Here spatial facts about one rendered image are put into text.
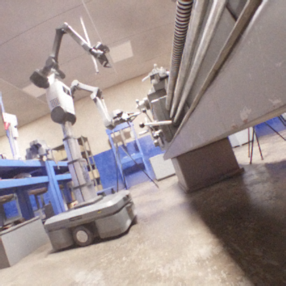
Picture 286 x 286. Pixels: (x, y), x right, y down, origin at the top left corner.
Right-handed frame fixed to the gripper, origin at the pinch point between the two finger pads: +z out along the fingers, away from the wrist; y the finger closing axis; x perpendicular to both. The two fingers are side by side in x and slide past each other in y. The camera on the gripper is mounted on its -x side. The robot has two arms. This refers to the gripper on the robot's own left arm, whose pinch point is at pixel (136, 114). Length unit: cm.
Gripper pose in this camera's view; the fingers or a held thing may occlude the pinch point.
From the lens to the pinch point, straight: 140.0
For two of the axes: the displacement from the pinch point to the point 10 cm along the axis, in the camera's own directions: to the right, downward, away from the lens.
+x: 2.2, 5.4, 8.1
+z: 9.4, -3.5, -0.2
